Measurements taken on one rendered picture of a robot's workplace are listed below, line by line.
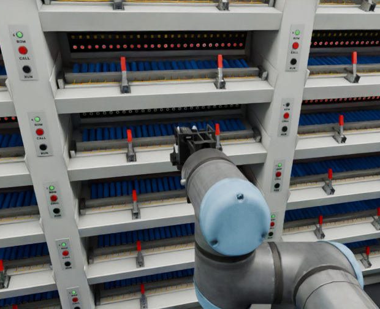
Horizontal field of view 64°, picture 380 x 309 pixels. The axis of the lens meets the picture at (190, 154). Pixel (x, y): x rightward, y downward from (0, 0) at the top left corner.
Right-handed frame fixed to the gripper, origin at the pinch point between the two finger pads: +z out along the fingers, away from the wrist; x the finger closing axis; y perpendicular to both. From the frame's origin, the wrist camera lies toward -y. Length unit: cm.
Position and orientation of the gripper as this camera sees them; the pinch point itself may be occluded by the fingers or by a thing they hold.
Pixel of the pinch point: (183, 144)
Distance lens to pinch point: 71.9
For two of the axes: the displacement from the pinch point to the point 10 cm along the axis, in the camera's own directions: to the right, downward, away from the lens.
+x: -9.8, 0.9, -1.9
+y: -0.1, -9.3, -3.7
